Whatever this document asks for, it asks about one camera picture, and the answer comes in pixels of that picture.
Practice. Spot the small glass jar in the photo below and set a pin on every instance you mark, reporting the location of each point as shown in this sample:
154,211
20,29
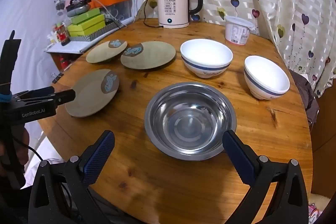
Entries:
59,6

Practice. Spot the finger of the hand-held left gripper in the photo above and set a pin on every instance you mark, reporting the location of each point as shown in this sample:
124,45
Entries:
39,91
65,96

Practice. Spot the dark checked cloth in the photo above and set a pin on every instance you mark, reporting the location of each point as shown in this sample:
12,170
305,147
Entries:
304,92

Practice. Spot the red figurine bottle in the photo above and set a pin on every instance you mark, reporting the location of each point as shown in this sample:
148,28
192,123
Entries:
63,35

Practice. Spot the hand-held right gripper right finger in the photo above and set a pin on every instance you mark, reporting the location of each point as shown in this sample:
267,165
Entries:
240,158

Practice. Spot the grey chevron pattern box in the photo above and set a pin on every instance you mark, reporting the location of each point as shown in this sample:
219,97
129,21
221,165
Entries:
105,29

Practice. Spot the white bowl blue stripe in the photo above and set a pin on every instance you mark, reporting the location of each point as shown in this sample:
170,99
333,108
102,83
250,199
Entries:
265,74
207,53

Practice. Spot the wooden cabinet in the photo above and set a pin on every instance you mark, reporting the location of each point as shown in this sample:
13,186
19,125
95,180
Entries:
324,121

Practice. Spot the white shelf board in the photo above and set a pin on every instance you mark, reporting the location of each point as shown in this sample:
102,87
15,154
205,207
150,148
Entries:
68,48

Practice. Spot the stainless steel bowl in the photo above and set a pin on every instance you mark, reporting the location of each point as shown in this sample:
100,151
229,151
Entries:
189,119

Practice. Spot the cream electric kettle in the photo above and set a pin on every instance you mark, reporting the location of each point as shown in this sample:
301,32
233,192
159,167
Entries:
173,3

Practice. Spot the grey small appliance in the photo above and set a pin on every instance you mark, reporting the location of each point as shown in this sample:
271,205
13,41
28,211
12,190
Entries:
78,7

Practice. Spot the red plastic toy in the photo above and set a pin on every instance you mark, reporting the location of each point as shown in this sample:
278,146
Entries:
62,60

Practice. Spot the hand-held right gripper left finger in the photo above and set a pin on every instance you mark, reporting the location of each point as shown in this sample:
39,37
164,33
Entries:
101,158

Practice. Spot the black binder clip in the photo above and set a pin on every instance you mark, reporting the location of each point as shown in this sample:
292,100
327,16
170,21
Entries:
56,78

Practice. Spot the white plastic tub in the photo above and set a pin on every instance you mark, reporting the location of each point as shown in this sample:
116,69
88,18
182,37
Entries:
237,31

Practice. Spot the lime green box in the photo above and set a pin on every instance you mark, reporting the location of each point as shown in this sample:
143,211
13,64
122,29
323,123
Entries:
86,28

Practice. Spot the beige plate blue motif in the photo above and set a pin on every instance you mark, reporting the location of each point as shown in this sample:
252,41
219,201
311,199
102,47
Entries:
89,95
152,54
102,54

